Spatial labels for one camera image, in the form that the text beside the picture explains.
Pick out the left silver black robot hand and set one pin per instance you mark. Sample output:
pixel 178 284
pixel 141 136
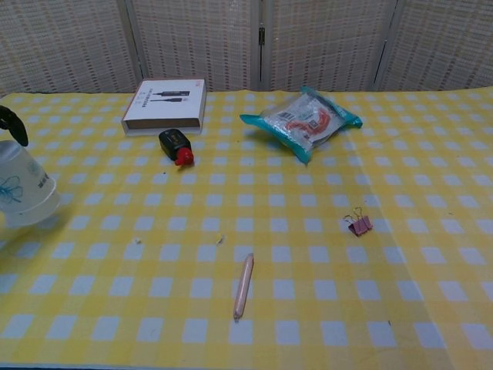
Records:
pixel 14 125

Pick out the translucent cup with blue flower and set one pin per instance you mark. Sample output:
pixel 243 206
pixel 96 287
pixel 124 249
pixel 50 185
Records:
pixel 23 185

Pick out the metal screen hinge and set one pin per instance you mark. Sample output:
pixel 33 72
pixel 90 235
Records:
pixel 262 36

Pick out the black device with red cap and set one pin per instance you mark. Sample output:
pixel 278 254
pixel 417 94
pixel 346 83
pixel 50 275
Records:
pixel 176 146

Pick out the woven folding screen panel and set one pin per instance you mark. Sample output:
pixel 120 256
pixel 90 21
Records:
pixel 443 42
pixel 196 38
pixel 327 42
pixel 65 42

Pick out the pink binder clip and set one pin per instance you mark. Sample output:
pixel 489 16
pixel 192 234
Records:
pixel 360 225

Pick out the teal clear snack bag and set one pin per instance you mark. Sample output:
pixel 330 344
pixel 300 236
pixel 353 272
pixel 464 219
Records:
pixel 304 123

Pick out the yellow white checked tablecloth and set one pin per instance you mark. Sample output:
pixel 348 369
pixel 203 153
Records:
pixel 269 231

